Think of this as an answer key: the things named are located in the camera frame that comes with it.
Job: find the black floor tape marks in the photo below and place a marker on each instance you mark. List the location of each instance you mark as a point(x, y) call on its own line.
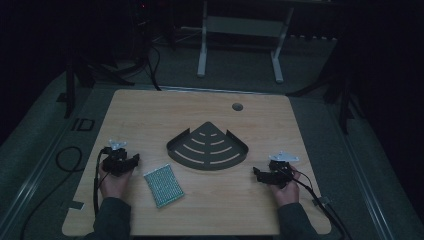
point(83, 124)

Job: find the dark metal corner shelf tray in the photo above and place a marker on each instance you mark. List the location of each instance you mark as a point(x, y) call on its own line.
point(207, 150)

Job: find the person's right hand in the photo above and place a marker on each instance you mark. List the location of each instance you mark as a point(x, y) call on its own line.
point(286, 195)

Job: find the white metal table frame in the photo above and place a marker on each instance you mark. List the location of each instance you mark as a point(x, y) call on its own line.
point(245, 26)

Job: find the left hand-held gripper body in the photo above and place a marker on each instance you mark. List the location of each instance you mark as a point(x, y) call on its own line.
point(115, 161)

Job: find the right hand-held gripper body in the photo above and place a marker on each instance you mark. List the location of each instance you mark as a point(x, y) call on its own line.
point(280, 173)

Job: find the person's left hand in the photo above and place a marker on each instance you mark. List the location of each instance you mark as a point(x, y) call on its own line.
point(115, 185)

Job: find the grey tape strip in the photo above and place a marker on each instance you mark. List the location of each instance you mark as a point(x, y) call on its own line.
point(321, 200)
point(76, 205)

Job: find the black tripod stand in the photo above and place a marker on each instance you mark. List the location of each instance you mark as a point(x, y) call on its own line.
point(83, 75)
point(340, 93)

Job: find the white-dotted square plate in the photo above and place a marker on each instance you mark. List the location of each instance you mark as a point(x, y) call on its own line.
point(164, 185)

